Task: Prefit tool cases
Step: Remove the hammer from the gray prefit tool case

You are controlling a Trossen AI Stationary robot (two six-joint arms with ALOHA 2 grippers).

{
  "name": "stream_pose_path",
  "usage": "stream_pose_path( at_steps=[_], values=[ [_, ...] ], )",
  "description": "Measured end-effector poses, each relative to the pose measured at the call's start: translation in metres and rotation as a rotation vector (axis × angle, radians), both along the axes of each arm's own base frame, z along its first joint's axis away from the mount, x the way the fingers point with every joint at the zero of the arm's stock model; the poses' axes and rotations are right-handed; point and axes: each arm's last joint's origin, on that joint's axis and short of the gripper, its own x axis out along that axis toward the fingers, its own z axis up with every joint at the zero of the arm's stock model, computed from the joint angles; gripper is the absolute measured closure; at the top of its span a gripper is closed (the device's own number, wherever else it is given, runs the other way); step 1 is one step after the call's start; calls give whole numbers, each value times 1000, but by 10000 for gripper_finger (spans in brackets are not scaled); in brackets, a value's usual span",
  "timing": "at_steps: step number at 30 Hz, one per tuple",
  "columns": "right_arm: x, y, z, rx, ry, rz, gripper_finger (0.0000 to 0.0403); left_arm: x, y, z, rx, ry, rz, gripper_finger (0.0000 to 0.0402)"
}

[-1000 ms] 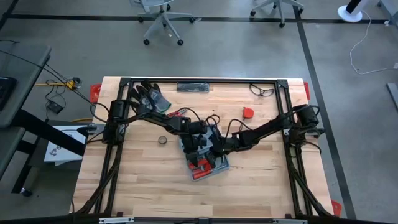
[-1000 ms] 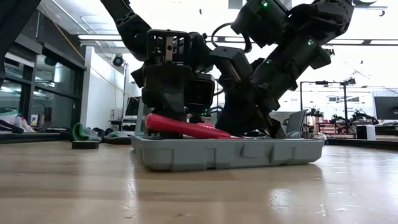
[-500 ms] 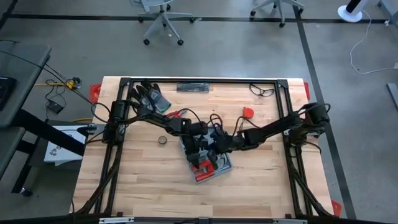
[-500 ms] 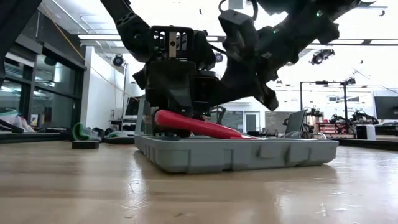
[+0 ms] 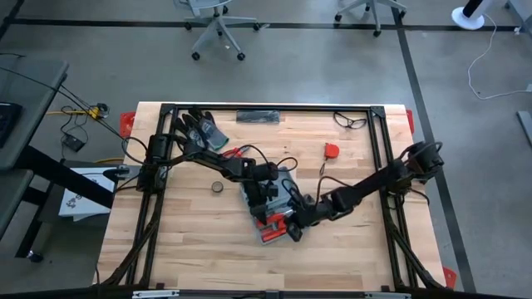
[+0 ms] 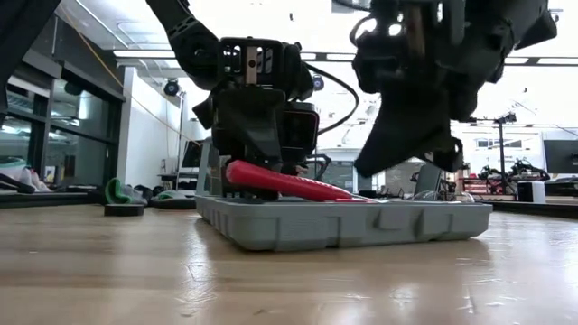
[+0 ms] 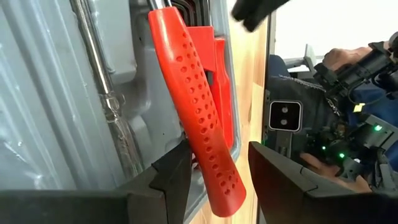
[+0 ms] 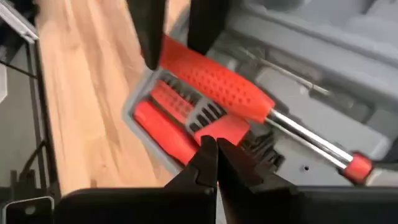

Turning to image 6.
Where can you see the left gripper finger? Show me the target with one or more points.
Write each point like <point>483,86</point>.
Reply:
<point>246,126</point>
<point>250,196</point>

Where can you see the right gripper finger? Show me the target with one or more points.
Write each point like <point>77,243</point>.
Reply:
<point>402,140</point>
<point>449,158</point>

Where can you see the grey plastic tool case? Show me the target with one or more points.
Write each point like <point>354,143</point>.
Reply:
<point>316,225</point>

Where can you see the black tape roll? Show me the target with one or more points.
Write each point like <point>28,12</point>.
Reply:
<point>124,210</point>

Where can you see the black background robot arm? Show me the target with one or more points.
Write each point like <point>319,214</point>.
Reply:
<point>519,170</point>

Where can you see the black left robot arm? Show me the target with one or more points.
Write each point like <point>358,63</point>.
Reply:
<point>189,40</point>

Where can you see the grey office chair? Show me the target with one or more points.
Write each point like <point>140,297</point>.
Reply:
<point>428,178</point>
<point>208,167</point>

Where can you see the clear safety glasses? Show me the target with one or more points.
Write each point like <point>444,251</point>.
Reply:
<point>444,197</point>

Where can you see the black tripod stand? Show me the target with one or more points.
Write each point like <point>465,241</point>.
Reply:
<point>502,153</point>

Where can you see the black desktop monitor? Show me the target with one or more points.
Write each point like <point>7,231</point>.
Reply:
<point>192,154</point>
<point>562,155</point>

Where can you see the small white box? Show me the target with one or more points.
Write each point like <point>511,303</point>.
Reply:
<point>532,192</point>

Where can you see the white cloth bundle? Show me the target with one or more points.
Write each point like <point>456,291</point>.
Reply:
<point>34,180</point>

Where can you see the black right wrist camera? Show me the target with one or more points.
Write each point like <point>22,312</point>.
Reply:
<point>372,67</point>

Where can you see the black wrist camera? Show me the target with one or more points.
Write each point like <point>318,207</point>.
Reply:
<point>300,126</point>
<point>372,67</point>

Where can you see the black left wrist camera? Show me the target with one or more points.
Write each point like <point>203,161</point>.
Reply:
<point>300,126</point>

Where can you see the black round pole-mounted camera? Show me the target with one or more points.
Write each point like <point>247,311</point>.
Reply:
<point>318,82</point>
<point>171,88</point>

